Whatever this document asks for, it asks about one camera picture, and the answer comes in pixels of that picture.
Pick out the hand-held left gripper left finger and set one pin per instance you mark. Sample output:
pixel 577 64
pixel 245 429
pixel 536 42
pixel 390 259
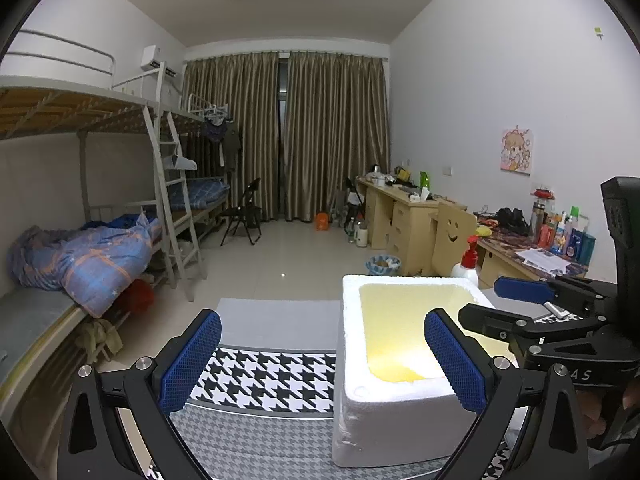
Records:
pixel 192 360

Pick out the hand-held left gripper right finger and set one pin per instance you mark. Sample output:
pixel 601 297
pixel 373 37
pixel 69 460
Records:
pixel 455 360

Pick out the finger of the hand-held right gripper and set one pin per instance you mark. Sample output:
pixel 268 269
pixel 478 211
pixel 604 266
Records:
pixel 520 289
pixel 500 322

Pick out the white foam box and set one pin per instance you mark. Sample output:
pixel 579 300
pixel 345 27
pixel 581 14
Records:
pixel 360 360

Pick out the person's right hand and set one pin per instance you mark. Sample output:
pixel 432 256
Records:
pixel 592 410

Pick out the printed paper sheets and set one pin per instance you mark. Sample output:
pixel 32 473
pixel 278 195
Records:
pixel 542 260

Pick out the wooden desk patterned top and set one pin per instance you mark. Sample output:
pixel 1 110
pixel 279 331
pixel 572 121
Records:
pixel 505 242

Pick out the group of toiletry bottles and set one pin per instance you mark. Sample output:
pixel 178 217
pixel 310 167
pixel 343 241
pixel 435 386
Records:
pixel 575 240

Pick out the white lotion pump bottle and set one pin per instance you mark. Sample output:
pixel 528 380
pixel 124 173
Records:
pixel 465 272

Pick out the black white houndstooth mat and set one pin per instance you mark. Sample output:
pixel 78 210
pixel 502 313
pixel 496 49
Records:
pixel 260 370

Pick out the yellow cloth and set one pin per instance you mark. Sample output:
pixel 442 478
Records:
pixel 483 231

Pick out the black bag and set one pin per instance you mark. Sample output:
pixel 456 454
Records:
pixel 512 219

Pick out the steel thermos flask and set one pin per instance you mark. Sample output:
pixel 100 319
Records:
pixel 538 220

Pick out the red cloth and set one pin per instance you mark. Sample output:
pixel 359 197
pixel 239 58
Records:
pixel 140 297

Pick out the wooden smiley face chair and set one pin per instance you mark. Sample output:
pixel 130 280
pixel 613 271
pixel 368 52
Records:
pixel 452 235

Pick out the olive cloth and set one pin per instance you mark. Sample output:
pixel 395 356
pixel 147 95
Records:
pixel 100 337

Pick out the blue waste basket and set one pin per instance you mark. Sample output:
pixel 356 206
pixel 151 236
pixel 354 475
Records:
pixel 384 265

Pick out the light wooden desk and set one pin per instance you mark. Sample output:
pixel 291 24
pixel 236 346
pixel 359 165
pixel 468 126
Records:
pixel 405 220

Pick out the blue plaid blanket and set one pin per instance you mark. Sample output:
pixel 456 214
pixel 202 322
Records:
pixel 90 260

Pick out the green packet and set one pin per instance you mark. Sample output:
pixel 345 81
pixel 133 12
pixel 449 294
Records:
pixel 424 180

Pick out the white jug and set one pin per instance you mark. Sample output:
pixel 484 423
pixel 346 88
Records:
pixel 362 237

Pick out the black folding chair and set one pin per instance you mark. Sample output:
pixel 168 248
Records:
pixel 352 200
pixel 245 210

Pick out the white bunk bed ladder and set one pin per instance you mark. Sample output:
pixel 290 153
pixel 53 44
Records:
pixel 167 200

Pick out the blue checked bedding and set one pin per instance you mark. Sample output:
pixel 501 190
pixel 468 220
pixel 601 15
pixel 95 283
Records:
pixel 197 192

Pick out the electric kettle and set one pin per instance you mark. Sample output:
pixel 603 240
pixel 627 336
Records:
pixel 377 172

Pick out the orange container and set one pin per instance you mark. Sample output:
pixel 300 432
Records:
pixel 321 222

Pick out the hanging dark clothes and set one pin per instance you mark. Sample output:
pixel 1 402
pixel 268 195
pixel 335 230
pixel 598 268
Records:
pixel 225 142

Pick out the brown curtain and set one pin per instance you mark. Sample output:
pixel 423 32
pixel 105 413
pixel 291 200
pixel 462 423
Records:
pixel 335 135
pixel 235 135

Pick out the white metal bunk bed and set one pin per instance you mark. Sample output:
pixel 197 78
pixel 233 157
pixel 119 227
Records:
pixel 50 105
pixel 192 115

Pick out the white air conditioner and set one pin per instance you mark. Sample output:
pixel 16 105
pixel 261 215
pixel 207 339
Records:
pixel 152 57

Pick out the pink cartoon wall poster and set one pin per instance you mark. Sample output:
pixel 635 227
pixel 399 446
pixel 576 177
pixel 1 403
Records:
pixel 517 151

